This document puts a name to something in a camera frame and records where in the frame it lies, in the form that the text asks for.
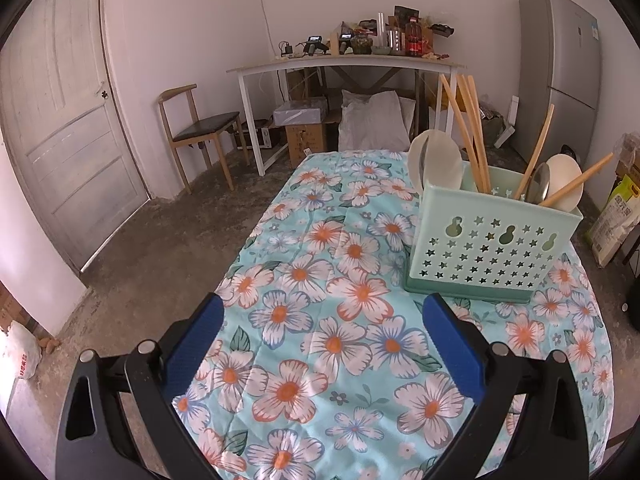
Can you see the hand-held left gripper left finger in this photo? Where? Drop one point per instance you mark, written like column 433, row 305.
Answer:
column 195, row 345

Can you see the white cardboard box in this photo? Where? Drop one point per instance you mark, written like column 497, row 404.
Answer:
column 505, row 136

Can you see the green bag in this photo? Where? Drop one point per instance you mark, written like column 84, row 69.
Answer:
column 492, row 121

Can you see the white printed sack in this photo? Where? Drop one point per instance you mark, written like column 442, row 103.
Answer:
column 17, row 355

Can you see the black charger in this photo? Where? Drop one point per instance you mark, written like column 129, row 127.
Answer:
column 287, row 49

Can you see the grey panel door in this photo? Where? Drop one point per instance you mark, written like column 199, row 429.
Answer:
column 65, row 110

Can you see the printed rice sack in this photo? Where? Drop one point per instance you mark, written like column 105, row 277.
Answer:
column 612, row 220

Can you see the grey refrigerator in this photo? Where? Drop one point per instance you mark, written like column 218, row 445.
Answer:
column 560, row 60

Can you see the green plastic utensil holder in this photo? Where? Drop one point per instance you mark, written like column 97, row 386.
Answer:
column 505, row 180

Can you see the brown metal-edged case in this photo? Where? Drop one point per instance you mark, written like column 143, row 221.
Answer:
column 255, row 135

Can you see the metal cup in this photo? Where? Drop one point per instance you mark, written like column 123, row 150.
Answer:
column 395, row 42

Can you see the white table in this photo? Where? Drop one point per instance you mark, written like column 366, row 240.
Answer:
column 350, row 60

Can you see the dark snack packet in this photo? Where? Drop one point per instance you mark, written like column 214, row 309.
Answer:
column 405, row 12

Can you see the floral blanket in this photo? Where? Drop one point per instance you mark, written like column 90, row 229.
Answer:
column 350, row 310

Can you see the grey flat box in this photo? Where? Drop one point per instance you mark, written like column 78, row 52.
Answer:
column 300, row 112

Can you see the metal spoon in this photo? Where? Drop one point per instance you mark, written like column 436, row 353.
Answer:
column 419, row 165
column 540, row 182

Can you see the wooden chair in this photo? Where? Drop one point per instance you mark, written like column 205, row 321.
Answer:
column 205, row 127

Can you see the green glass jar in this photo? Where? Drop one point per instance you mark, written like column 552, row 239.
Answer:
column 361, row 44

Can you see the white pillow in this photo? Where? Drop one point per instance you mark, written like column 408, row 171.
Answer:
column 372, row 120

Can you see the white carton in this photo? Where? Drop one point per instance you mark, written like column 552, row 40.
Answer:
column 512, row 110

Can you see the cola bottle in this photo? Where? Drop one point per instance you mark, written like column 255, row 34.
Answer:
column 413, row 40

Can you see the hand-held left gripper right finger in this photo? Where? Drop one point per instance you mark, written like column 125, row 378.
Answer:
column 455, row 345

